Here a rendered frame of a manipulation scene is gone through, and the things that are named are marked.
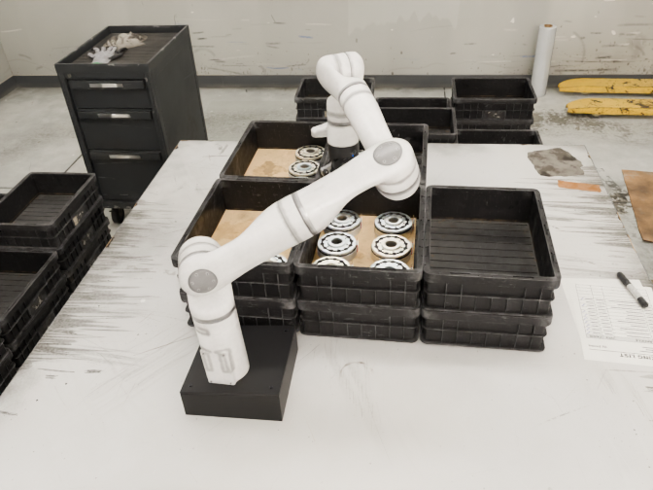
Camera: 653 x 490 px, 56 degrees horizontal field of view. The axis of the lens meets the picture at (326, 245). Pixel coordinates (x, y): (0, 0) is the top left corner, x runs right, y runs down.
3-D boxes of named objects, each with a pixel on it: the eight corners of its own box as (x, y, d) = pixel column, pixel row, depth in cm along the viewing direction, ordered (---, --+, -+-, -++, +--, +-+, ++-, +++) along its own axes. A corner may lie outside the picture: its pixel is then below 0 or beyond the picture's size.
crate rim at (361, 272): (422, 282, 138) (423, 273, 137) (292, 274, 143) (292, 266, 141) (426, 192, 170) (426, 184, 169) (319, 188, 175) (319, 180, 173)
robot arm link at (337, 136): (339, 124, 152) (338, 101, 149) (367, 139, 145) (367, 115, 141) (309, 135, 148) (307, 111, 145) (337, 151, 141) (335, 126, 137)
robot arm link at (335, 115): (358, 110, 146) (323, 117, 144) (357, 46, 137) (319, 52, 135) (369, 121, 141) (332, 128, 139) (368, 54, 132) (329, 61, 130)
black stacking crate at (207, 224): (294, 305, 148) (291, 267, 142) (178, 297, 153) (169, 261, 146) (320, 216, 180) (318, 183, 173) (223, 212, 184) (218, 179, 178)
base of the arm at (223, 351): (241, 385, 132) (225, 325, 123) (201, 381, 134) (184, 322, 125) (255, 355, 139) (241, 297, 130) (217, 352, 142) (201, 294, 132)
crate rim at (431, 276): (561, 290, 134) (563, 281, 132) (422, 282, 138) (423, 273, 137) (537, 195, 166) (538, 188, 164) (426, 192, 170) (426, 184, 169)
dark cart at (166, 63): (184, 230, 324) (148, 63, 272) (104, 228, 330) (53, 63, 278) (214, 175, 373) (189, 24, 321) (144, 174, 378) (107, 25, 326)
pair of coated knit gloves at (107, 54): (110, 66, 282) (109, 60, 280) (72, 67, 284) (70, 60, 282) (130, 49, 302) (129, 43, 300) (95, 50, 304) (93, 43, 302)
